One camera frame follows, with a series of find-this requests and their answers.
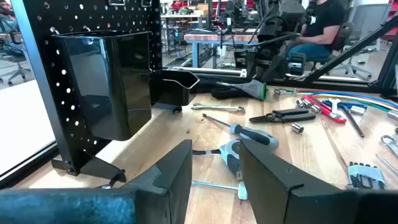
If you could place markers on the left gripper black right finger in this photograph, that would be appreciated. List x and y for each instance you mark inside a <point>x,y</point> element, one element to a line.
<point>273,193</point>

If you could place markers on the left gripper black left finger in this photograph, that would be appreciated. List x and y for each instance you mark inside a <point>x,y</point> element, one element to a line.
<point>168,186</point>

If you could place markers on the grey black tape measure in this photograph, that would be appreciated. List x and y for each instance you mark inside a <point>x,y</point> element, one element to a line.
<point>228,154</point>

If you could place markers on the small silver combination wrench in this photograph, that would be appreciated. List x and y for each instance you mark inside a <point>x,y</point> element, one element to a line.
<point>334,107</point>

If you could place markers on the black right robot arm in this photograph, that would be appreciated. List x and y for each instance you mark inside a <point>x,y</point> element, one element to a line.
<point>273,37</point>

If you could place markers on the chrome socket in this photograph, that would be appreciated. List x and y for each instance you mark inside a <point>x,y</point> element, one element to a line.
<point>307,103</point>
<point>297,127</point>
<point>316,109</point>
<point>300,103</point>
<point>357,110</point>
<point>392,114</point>

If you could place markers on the short black pegboard bin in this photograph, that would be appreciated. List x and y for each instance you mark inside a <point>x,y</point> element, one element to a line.
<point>171,90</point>

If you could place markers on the red flat tool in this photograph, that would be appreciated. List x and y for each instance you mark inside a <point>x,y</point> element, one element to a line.
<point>323,109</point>

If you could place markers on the tall black pegboard bin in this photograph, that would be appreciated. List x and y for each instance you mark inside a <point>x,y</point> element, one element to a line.
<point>102,87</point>

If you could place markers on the wooden table with blue legs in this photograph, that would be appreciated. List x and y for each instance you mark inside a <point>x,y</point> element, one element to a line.
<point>217,38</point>

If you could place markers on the light wooden table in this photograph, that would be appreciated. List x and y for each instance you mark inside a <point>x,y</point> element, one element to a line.
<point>21,124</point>

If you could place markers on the grey office chair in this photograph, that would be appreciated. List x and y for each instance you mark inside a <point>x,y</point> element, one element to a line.
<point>14,59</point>
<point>345,37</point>

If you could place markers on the person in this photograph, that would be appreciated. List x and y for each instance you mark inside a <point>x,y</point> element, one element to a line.
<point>320,25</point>

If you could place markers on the black metal pegboard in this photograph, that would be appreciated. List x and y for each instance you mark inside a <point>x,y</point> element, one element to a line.
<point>93,17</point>

